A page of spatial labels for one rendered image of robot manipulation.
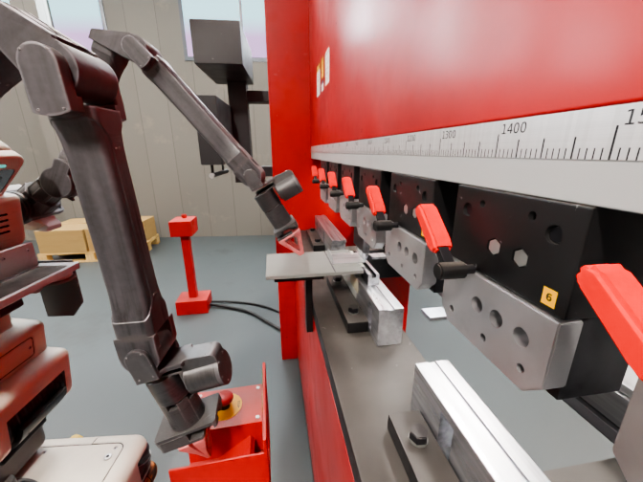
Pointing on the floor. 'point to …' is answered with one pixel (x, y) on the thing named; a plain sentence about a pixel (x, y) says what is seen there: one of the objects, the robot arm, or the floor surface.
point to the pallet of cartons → (80, 239)
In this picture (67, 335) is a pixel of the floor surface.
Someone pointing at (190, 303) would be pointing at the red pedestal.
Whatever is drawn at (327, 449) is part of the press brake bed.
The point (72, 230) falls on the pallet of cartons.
